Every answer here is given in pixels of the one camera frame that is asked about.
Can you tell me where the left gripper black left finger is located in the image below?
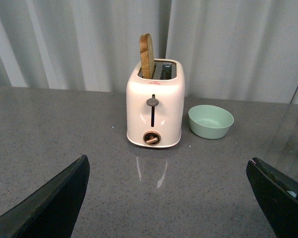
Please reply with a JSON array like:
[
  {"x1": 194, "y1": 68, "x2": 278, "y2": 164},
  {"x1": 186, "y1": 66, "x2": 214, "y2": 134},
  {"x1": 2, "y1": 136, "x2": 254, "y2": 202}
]
[{"x1": 0, "y1": 155, "x2": 90, "y2": 238}]

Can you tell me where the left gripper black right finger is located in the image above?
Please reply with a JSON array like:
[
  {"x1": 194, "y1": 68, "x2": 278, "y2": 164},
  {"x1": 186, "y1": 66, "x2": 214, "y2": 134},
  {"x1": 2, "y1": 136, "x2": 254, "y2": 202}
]
[{"x1": 246, "y1": 158, "x2": 298, "y2": 238}]

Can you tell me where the green plastic bowl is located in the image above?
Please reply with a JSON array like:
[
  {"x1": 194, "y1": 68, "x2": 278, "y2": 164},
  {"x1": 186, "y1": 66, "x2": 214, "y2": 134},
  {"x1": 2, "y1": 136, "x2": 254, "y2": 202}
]
[{"x1": 188, "y1": 105, "x2": 234, "y2": 139}]

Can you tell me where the white two-slot toaster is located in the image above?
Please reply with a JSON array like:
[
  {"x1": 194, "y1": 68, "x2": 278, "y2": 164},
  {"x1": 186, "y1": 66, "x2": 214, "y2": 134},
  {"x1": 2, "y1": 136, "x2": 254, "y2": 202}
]
[{"x1": 126, "y1": 59, "x2": 185, "y2": 148}]

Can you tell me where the brown toast slice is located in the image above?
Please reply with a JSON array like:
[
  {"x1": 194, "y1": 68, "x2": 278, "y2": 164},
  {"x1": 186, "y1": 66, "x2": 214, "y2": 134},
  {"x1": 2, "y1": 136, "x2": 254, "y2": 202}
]
[{"x1": 139, "y1": 33, "x2": 154, "y2": 79}]

